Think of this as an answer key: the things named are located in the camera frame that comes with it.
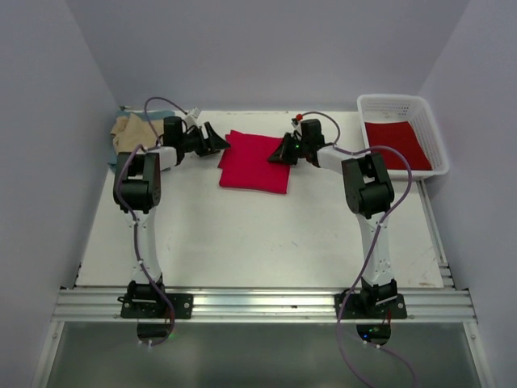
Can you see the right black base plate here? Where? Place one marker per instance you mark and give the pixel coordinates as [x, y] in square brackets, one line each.
[398, 307]

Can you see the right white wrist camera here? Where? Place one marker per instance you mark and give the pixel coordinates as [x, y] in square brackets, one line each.
[296, 121]

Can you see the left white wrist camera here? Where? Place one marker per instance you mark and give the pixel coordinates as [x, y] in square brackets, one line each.
[191, 118]

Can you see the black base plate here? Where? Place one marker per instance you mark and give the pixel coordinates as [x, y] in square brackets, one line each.
[398, 307]
[157, 308]

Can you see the dark red folded shirt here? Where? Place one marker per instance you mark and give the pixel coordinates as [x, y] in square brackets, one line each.
[401, 137]

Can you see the aluminium mounting rail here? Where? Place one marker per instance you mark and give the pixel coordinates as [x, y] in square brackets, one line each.
[99, 304]

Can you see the beige crumpled shirt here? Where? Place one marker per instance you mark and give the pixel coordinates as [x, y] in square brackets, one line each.
[130, 131]

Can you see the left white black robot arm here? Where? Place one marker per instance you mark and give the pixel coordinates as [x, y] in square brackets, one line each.
[137, 191]

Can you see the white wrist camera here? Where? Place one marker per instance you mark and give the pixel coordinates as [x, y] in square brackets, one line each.
[191, 118]
[296, 121]

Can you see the white plastic basket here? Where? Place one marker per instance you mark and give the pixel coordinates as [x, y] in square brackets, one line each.
[391, 108]

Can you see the blue folded shirt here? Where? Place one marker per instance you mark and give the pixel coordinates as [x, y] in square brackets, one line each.
[156, 118]

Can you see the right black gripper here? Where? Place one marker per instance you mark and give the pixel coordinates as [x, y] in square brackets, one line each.
[282, 153]

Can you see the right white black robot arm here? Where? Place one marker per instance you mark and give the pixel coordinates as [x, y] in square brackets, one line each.
[369, 195]

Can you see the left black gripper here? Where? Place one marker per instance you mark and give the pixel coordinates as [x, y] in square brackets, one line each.
[214, 143]

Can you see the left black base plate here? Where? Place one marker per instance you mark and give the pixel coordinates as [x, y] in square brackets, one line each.
[157, 308]

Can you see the bright red t shirt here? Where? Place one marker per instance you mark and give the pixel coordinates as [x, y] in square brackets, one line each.
[244, 164]

